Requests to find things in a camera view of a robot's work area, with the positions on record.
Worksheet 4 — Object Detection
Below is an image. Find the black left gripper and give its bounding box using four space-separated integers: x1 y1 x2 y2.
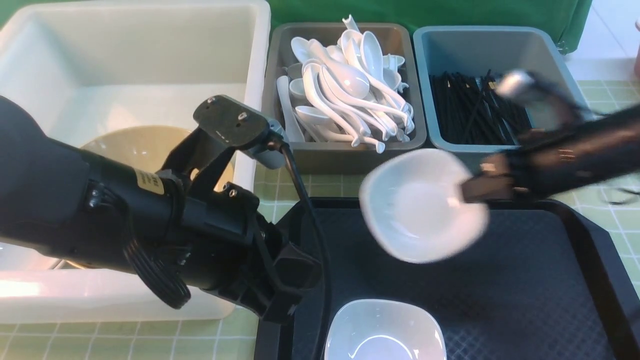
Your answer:
125 182 323 323

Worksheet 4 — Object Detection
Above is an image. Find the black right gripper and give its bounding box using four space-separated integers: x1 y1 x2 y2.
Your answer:
460 127 576 203

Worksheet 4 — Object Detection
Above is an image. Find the white square dish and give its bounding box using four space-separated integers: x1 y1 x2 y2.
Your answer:
324 299 447 360
358 148 490 264

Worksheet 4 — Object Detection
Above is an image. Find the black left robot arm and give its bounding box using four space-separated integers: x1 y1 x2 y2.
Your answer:
1 95 325 324

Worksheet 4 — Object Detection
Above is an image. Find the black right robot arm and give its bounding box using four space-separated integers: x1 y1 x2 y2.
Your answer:
460 105 640 203

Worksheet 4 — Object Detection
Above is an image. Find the tan bowl in tub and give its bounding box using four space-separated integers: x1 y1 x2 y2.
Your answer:
62 125 236 271

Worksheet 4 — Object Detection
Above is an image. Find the pile of black chopsticks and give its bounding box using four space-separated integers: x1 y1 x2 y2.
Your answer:
429 69 533 146

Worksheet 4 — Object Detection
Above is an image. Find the black plastic serving tray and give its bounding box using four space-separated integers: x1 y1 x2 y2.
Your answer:
254 196 640 360

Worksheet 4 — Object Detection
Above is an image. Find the grey spoon bin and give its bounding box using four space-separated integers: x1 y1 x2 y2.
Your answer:
262 22 430 175

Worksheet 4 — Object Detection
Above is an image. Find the blue-grey chopstick bin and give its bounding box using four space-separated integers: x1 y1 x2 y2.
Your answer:
413 26 586 169

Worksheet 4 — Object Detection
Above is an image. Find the green cloth backdrop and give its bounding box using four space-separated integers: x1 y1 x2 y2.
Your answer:
269 0 592 55

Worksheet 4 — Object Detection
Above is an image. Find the pile of white spoons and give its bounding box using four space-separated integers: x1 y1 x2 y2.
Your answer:
275 16 416 154

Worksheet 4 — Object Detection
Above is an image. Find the large white plastic tub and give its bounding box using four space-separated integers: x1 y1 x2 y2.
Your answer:
1 0 271 324

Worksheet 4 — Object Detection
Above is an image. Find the black left camera cable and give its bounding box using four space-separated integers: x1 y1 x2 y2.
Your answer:
122 140 333 360

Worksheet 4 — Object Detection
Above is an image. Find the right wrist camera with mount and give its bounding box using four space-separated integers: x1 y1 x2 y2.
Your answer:
494 69 594 130

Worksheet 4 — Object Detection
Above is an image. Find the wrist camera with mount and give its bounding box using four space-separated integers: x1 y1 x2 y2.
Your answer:
157 95 287 198
494 69 594 130

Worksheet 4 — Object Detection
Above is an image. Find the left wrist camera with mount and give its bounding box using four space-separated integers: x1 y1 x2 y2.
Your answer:
157 95 287 198

